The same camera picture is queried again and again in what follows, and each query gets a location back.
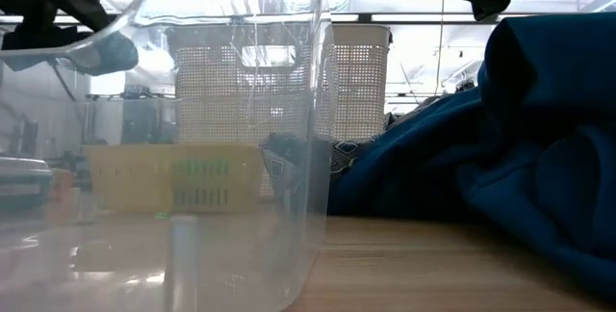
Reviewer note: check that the teal first aid kit box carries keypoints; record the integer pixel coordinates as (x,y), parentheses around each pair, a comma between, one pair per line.
(24,177)

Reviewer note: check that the orange pill bottle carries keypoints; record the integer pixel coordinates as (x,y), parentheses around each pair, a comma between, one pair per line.
(62,184)

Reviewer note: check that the white perforated plastic basket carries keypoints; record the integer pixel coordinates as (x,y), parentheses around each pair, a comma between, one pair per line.
(361,85)

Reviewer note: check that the clear plastic container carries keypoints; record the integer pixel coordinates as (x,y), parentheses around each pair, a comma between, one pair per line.
(144,264)

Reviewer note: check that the blue cloth garment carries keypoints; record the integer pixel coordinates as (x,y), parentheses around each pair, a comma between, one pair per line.
(505,158)

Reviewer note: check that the small yellow plastic tray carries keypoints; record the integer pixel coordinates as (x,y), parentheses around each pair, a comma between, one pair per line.
(135,182)

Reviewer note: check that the grey patterned gown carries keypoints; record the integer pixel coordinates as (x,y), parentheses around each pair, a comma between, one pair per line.
(349,150)

